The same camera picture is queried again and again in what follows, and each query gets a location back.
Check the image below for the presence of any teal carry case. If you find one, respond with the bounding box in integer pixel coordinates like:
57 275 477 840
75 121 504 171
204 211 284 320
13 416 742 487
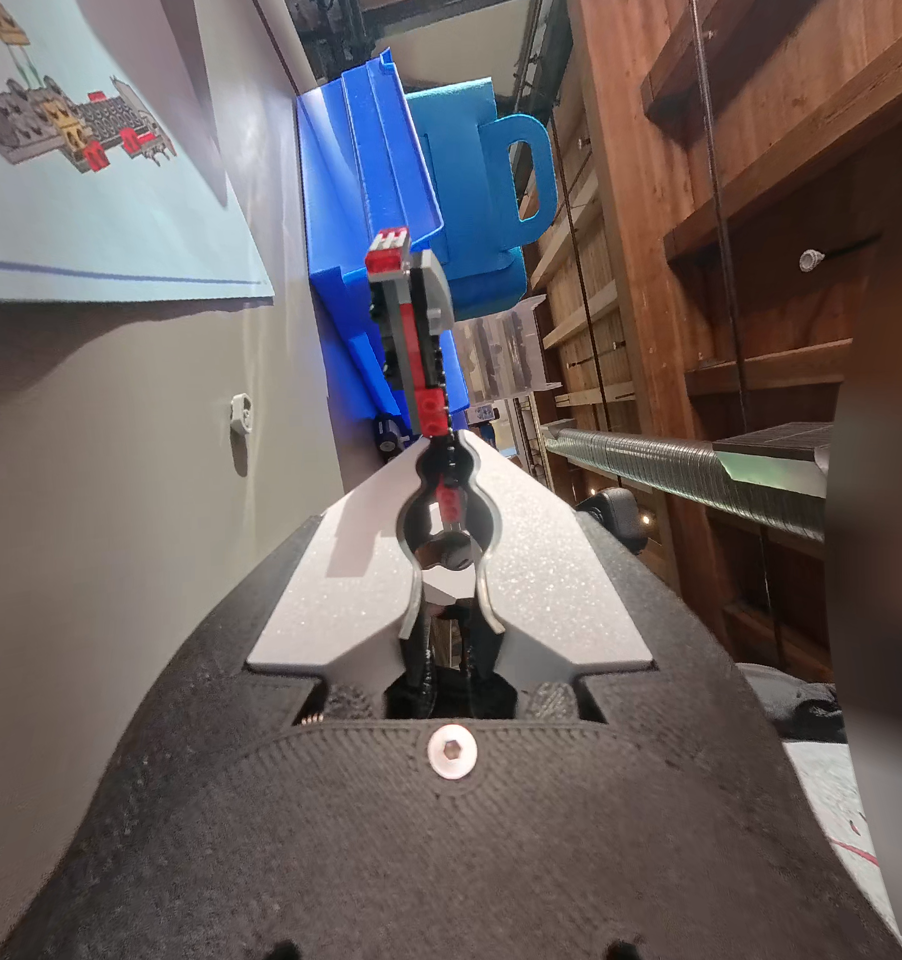
406 75 560 316

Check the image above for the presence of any black cloth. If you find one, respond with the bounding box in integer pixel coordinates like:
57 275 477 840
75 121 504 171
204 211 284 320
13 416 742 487
736 663 849 745

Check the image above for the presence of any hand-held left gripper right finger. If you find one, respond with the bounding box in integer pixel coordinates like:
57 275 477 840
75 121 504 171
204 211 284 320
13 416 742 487
454 429 656 715

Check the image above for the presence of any long toy brick assembly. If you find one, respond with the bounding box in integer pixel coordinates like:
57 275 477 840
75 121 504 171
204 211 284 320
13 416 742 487
364 226 482 575

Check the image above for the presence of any blue plastic bin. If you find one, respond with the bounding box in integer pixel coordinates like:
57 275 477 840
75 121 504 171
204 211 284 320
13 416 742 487
295 48 473 451

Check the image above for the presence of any toy brick truck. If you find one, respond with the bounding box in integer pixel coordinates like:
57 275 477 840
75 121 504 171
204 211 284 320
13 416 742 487
374 411 416 456

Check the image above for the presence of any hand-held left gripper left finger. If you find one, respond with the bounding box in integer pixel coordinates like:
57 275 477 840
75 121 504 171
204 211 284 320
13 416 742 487
245 435 432 715

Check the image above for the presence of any toy brick instruction booklet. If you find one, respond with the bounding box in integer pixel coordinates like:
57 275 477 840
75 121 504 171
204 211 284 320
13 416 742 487
0 0 275 303

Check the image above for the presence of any clear plastic parts box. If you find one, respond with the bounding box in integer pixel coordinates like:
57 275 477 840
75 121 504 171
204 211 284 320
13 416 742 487
451 294 560 402

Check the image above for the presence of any silver ventilation duct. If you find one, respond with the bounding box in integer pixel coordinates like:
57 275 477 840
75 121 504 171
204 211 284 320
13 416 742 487
544 420 830 545

